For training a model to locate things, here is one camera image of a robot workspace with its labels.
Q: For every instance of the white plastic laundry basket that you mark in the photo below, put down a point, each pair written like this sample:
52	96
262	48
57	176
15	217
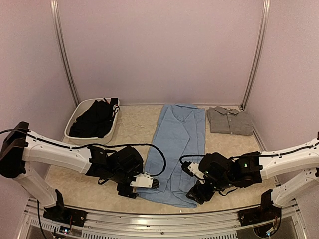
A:
79	110

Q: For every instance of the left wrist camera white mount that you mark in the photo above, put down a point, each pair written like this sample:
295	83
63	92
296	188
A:
145	181

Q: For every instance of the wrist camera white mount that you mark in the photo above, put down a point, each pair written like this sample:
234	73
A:
145	181
192	169

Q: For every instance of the left aluminium corner post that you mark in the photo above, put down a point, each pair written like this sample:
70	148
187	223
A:
63	52

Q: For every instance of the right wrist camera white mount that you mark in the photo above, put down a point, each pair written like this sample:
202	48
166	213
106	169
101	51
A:
192	169

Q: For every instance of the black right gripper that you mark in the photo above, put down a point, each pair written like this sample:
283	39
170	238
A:
198	192

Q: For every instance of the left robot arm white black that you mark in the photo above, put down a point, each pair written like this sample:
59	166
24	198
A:
21	147

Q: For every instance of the black garment in basket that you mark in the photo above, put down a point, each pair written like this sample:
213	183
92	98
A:
96	121

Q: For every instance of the front aluminium frame rail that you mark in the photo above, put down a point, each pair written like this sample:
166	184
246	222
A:
101	224

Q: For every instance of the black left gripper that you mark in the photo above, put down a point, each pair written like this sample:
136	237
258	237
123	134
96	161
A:
126	191

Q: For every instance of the light blue long sleeve shirt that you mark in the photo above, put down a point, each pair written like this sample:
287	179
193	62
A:
180	131

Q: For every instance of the aluminium corner post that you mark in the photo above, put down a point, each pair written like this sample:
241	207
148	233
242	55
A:
257	53
63	52

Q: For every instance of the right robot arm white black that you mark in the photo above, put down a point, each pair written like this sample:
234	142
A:
216	173

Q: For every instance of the right aluminium corner post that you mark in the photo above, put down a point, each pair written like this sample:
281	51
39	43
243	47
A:
257	53

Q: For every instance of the folded grey button shirt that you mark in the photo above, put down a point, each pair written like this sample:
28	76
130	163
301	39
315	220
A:
229	121

